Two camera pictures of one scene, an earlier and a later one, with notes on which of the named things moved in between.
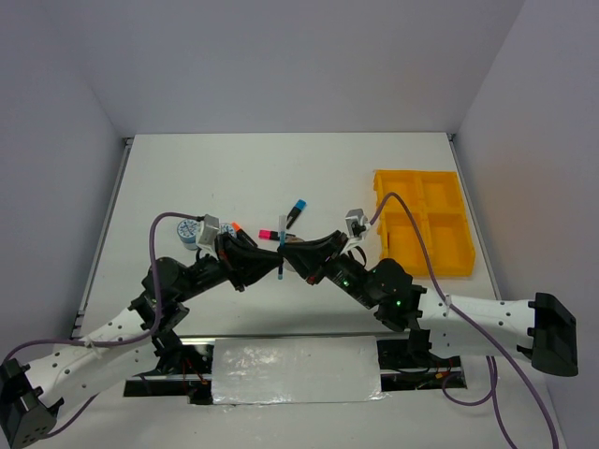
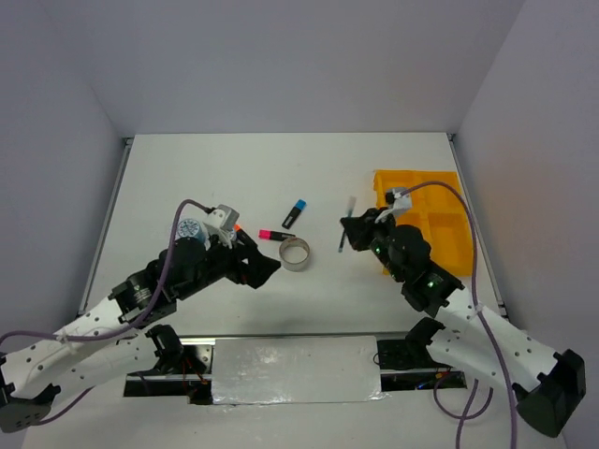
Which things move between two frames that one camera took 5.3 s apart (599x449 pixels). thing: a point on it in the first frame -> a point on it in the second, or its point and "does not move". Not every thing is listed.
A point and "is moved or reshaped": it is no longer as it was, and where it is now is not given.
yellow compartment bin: [439, 200] does not move
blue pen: [281, 260] is moved or reshaped
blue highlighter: [299, 206] does not move
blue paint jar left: [187, 230] does not move
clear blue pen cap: [282, 228] -> [351, 206]
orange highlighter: [236, 227] does not move
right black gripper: [308, 258] -> [364, 224]
